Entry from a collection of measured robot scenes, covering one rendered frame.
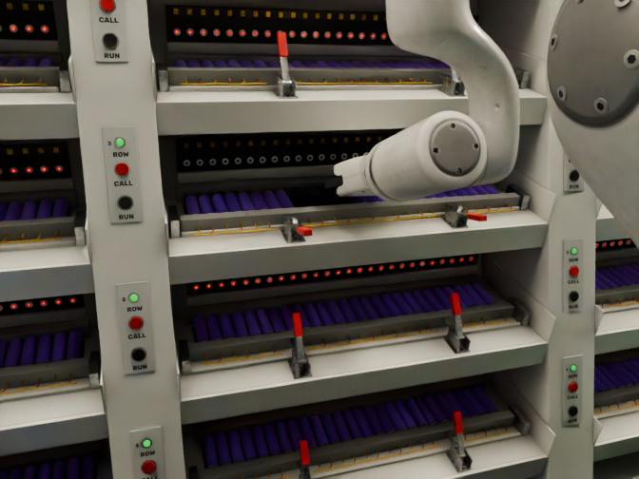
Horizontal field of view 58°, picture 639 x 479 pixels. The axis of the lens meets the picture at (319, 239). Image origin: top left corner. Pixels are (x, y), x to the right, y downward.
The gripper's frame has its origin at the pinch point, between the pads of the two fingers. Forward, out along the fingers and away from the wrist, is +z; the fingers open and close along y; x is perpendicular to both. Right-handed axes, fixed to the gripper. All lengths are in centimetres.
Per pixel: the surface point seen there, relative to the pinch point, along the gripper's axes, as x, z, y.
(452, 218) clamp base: 6.4, -4.6, -14.4
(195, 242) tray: 7.0, -2.9, 25.2
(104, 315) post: 15.4, -4.7, 37.8
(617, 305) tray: 25, 1, -51
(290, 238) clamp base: 7.4, -5.5, 12.1
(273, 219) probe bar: 4.4, -1.7, 13.5
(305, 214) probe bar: 4.0, -1.9, 8.6
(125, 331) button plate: 17.9, -4.5, 35.4
